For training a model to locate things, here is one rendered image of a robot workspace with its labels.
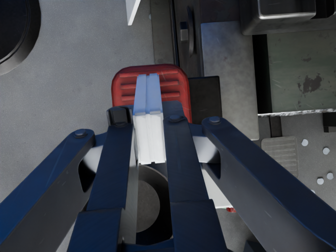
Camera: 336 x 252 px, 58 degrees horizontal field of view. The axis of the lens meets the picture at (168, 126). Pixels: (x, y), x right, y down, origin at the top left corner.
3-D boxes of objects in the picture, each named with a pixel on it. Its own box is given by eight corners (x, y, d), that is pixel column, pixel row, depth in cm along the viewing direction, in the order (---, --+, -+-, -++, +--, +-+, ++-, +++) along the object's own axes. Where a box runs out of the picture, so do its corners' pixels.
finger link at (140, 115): (153, 164, 16) (139, 165, 16) (151, 112, 22) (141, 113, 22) (147, 113, 15) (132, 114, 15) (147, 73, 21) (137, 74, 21)
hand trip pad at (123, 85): (186, 145, 31) (195, 153, 23) (126, 149, 30) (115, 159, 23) (180, 75, 30) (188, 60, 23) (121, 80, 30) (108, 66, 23)
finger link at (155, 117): (147, 113, 15) (162, 111, 15) (147, 73, 21) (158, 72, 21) (153, 164, 16) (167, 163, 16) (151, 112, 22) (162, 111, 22)
